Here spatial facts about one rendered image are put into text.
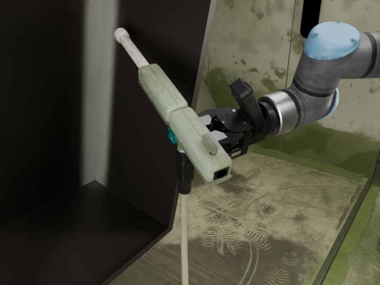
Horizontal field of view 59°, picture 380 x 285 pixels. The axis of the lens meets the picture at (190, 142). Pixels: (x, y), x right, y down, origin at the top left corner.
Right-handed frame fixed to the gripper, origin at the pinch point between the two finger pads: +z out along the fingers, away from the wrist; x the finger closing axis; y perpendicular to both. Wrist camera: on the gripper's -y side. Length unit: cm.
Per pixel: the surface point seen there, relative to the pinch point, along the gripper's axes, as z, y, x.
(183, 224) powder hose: 0.0, 26.7, -2.8
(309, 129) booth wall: -138, 114, 67
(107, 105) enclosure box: 3.3, 23.5, 42.2
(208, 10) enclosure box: -16.6, -12.6, 20.8
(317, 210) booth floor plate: -96, 113, 14
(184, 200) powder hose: -0.7, 19.2, -1.2
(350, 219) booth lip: -105, 109, 0
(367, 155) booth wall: -154, 112, 30
